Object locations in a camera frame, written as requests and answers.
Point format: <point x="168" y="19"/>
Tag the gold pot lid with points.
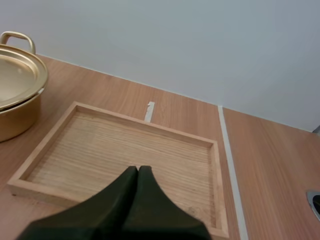
<point x="15" y="75"/>

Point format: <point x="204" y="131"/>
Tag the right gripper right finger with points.
<point x="155" y="215"/>

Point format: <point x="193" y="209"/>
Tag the shallow wooden tray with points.
<point x="100" y="150"/>

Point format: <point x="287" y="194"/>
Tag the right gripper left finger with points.
<point x="95" y="215"/>

